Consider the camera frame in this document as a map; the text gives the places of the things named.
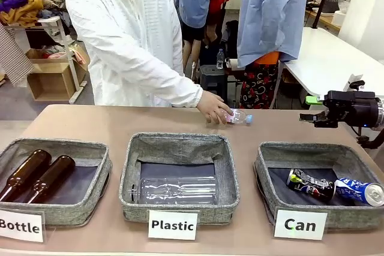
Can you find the person's left hand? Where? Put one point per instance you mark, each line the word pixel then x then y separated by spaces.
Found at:
pixel 213 107

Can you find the person in white jacket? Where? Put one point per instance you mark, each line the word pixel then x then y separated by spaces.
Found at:
pixel 120 43

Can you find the white Plastic label sign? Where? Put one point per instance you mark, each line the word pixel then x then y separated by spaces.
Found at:
pixel 172 225

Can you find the grey fabric Plastic basket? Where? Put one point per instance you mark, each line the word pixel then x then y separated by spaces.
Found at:
pixel 180 145

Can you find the person's left forearm white sleeve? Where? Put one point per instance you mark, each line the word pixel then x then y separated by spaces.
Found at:
pixel 180 85

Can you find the blue and white drink can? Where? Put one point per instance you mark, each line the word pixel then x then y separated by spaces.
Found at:
pixel 357 191

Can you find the grey fabric Bottle basket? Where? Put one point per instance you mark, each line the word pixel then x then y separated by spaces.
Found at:
pixel 90 205

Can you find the small pink-label plastic bottle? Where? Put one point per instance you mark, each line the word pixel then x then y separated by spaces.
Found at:
pixel 240 117

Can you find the black red floral skirt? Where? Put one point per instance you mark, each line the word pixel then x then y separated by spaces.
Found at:
pixel 258 88

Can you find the open cardboard box with clothes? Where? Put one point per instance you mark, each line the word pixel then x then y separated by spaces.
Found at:
pixel 79 65

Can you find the orange garment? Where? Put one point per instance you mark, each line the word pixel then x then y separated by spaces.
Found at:
pixel 268 57

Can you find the brown glass beer bottle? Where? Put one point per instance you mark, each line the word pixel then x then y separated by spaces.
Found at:
pixel 27 169
pixel 54 175

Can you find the checked fabric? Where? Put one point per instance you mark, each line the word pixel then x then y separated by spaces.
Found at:
pixel 15 58

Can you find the clear water bottle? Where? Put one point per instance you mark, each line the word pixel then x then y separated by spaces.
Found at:
pixel 220 59

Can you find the white Can label sign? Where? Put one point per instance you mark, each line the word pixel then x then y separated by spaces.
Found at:
pixel 300 225

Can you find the large clear plastic bottle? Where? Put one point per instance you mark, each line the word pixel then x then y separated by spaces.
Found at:
pixel 174 190

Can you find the black woven basket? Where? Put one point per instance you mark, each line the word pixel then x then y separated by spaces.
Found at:
pixel 331 4

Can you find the crushed black Pepsi can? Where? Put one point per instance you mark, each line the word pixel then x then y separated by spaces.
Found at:
pixel 312 187

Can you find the pile of colourful clothes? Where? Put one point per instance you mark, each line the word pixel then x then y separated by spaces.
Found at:
pixel 27 7

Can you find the white work table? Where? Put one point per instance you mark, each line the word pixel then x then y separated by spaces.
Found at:
pixel 324 55

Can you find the grey fabric Can basket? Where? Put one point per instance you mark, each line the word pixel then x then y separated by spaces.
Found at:
pixel 300 151

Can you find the white metal table frame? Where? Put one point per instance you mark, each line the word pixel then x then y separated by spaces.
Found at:
pixel 67 52

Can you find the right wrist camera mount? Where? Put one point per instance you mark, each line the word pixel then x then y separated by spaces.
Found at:
pixel 357 85

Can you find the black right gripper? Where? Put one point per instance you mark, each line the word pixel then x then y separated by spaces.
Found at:
pixel 351 107

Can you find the black plastic stool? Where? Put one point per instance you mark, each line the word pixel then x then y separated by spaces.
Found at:
pixel 211 79

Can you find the white Bottle label sign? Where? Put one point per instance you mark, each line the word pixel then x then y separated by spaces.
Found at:
pixel 21 226

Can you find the red garment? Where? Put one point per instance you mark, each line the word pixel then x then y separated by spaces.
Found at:
pixel 219 1

